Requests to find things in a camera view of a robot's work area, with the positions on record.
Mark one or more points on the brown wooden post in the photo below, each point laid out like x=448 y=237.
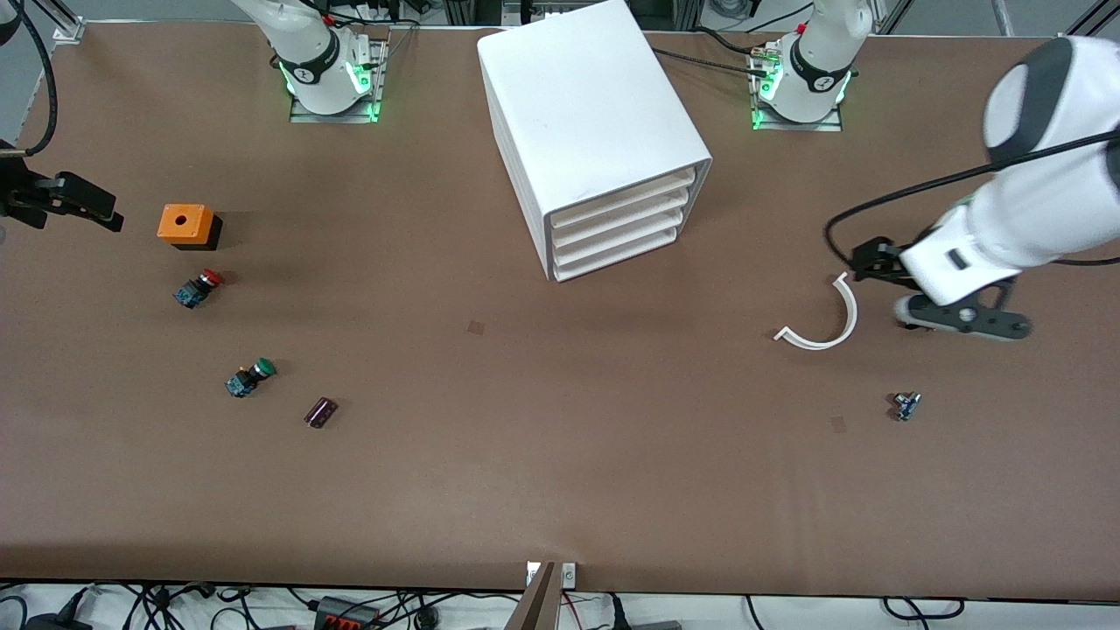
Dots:
x=535 y=608

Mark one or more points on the small blue metal component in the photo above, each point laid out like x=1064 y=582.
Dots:
x=906 y=407

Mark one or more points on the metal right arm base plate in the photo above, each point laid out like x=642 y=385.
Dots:
x=306 y=117

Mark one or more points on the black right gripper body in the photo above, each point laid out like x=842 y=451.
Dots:
x=19 y=194

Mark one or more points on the black power adapter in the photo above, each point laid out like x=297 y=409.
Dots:
x=52 y=623

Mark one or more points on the black red power strip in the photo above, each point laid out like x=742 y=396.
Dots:
x=346 y=617

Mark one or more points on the white curved plastic strip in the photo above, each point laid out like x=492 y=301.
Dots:
x=852 y=312

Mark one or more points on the dark purple capacitor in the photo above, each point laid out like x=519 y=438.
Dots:
x=320 y=413

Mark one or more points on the small white bracket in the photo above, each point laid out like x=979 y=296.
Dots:
x=531 y=573
x=569 y=574

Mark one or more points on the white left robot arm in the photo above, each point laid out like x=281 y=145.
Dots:
x=1050 y=201

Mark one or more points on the green push button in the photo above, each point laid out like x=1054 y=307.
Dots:
x=245 y=381

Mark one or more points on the aluminium frame profile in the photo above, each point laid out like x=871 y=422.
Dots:
x=68 y=31

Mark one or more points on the red push button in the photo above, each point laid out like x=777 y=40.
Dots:
x=194 y=291

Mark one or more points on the orange button box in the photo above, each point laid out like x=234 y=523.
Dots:
x=184 y=223

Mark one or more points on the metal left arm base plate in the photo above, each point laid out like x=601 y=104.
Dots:
x=822 y=127

